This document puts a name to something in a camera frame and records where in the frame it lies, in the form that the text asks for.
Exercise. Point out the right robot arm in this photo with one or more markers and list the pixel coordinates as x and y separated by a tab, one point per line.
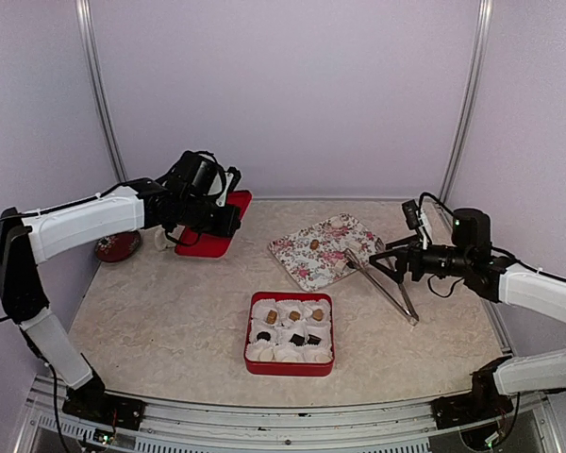
494	275

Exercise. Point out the red chocolate tin box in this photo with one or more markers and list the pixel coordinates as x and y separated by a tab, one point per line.
284	328

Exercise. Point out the steel serving tongs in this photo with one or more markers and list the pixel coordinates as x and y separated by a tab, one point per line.
353	262

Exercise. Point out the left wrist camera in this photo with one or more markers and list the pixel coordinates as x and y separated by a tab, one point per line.
225	182

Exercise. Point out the floral tray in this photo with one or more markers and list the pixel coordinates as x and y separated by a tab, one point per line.
312	270

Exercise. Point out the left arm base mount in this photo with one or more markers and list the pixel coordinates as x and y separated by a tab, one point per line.
110	410

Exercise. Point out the small black chocolate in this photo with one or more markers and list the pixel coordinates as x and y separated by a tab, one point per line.
313	340

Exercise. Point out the dark chocolate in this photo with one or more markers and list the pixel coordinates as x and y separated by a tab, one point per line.
297	340

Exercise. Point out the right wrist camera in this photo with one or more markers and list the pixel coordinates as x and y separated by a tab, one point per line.
417	220

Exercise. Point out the right aluminium frame post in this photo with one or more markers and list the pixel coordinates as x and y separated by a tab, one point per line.
481	37

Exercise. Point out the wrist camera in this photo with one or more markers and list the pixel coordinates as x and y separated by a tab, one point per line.
225	182
417	220

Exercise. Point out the cream ribbed mug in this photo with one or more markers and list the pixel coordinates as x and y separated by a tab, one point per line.
160	240

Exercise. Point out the black round chocolate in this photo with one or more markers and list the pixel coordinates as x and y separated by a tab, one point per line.
263	336

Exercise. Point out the light brown chocolate cube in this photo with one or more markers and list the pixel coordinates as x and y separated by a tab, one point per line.
294	315

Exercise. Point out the tan hexagon chocolate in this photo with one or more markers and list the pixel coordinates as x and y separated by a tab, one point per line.
318	315

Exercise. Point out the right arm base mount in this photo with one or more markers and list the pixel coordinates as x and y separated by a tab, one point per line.
465	409

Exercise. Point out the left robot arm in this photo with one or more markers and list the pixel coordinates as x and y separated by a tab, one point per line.
192	194

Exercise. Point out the white round chocolate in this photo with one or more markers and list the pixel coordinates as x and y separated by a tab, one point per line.
266	355

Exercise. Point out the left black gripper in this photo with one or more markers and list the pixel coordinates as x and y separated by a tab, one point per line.
229	225

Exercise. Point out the left aluminium frame post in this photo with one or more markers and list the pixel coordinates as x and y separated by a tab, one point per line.
84	18

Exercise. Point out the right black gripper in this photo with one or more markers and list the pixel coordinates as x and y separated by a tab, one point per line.
414	251

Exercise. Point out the front aluminium rail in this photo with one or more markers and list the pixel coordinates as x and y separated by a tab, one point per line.
177	426

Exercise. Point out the dark red patterned coaster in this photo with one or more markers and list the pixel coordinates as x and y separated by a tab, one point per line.
118	247

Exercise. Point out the aluminium frame post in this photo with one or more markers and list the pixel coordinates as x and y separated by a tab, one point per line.
481	37
84	18

